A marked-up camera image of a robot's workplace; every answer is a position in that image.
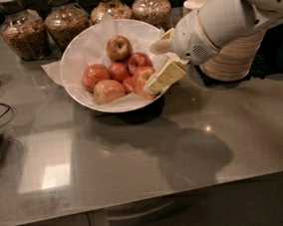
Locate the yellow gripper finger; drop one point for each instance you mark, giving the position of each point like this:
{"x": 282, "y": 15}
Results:
{"x": 163, "y": 45}
{"x": 167, "y": 72}

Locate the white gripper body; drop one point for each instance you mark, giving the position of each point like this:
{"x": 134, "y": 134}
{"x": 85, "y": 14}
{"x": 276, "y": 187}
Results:
{"x": 190, "y": 39}

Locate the large apple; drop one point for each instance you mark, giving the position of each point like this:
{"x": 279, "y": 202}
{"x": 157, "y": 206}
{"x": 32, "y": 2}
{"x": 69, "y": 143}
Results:
{"x": 140, "y": 77}

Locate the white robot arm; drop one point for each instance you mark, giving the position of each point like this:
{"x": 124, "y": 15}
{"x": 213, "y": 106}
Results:
{"x": 227, "y": 20}

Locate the right back red apple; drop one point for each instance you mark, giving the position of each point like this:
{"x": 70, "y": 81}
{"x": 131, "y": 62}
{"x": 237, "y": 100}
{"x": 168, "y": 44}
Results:
{"x": 137, "y": 60}

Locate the top apple in bowl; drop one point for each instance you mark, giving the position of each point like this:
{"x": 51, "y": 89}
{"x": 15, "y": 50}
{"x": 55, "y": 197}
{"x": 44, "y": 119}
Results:
{"x": 119, "y": 48}

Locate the small hidden red apple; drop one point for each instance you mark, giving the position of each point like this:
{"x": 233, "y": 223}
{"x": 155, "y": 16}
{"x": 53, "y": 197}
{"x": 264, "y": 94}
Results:
{"x": 128, "y": 85}

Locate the small centre red apple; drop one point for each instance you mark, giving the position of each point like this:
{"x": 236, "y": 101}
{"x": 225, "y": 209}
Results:
{"x": 118, "y": 72}

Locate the white bowl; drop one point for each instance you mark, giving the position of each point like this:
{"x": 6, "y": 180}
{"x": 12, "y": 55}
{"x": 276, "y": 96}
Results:
{"x": 79, "y": 94}

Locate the front left pale apple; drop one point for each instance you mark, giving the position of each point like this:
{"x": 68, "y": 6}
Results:
{"x": 107, "y": 91}

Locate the left red apple in bowl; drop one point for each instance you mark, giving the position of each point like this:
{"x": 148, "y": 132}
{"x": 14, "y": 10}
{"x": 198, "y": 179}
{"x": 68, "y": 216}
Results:
{"x": 93, "y": 74}

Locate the cereal jar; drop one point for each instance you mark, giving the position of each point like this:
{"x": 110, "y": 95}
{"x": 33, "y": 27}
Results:
{"x": 24, "y": 31}
{"x": 66, "y": 20}
{"x": 154, "y": 12}
{"x": 114, "y": 8}

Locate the front stack paper bowls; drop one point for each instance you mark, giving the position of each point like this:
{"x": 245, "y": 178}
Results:
{"x": 234, "y": 61}

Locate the white paper liner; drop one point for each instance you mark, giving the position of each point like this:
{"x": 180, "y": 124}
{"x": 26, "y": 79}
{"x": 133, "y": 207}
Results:
{"x": 91, "y": 46}

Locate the black mat under stacks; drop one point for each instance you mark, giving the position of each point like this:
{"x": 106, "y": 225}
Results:
{"x": 268, "y": 59}

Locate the far left cereal jar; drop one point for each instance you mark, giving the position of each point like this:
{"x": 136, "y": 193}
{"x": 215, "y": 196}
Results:
{"x": 24, "y": 31}

